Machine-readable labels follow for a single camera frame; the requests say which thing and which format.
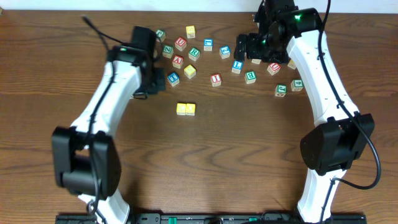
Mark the yellow C block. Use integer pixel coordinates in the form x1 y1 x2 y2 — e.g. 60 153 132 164
176 103 187 116

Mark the yellow O block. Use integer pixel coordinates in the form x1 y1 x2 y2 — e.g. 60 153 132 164
185 103 196 116

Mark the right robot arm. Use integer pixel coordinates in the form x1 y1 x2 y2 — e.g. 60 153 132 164
234 0 374 223

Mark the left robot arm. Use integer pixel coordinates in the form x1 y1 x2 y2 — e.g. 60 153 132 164
51 26 165 223

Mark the blue 5 block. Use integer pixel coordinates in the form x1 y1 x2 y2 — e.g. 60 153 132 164
251 59 262 65

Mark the blue T block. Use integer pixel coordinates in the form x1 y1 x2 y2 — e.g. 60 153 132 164
167 72 180 86

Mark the blue L block lower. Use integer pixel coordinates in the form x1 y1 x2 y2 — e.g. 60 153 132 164
231 60 243 74

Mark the blue l block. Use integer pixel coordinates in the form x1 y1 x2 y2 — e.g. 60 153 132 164
231 60 243 74
203 39 213 52

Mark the blue 2 block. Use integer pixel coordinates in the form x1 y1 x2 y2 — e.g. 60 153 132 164
220 45 231 59

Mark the red A block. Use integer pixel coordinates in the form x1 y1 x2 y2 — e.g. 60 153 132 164
172 55 183 69

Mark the red U block right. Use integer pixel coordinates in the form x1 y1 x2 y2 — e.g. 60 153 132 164
267 63 281 75

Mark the red u block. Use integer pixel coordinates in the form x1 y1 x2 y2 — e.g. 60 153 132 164
175 37 187 52
267 63 281 75

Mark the green B block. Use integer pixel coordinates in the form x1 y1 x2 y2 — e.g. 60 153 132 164
244 71 257 84

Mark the green Z block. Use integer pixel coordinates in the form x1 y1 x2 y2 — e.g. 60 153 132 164
162 45 174 58

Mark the yellow S block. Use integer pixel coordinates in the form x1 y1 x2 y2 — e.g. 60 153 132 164
184 65 197 79

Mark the yellow K block right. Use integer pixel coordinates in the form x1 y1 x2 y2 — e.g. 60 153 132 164
287 60 297 70

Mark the blue L block top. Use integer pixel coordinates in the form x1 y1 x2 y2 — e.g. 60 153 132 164
203 39 213 52

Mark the red U block left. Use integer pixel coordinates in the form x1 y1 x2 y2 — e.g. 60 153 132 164
175 37 187 52

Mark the green J block top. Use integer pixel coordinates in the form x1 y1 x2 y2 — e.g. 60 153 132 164
155 29 166 43

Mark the green j block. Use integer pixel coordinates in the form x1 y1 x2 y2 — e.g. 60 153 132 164
155 29 166 43
275 84 287 97

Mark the green R block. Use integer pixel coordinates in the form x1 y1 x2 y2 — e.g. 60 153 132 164
188 47 200 61

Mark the red I block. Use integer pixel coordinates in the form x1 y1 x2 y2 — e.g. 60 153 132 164
210 73 222 87

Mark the green J block lower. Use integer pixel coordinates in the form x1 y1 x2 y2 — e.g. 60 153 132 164
275 84 287 97

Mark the green 4 block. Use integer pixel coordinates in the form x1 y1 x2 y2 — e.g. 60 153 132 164
290 79 304 91

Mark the plain yellow block top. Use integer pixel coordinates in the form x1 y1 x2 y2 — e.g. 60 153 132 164
186 26 196 39

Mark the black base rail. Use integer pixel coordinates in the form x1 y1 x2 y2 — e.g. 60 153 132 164
55 212 367 224

